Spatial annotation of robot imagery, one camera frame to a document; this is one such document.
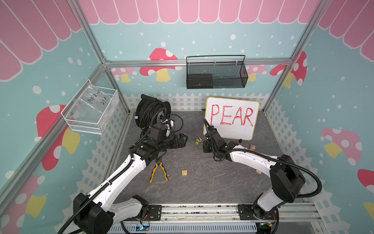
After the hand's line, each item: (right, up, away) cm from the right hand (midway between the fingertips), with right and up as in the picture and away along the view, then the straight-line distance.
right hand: (204, 144), depth 89 cm
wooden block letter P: (-12, -17, -2) cm, 21 cm away
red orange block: (+34, -3, +9) cm, 35 cm away
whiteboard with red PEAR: (+20, +16, +8) cm, 27 cm away
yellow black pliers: (-31, -16, 0) cm, 34 cm away
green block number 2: (-4, -1, +11) cm, 11 cm away
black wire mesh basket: (+10, +47, +6) cm, 48 cm away
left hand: (-13, +4, -12) cm, 18 cm away
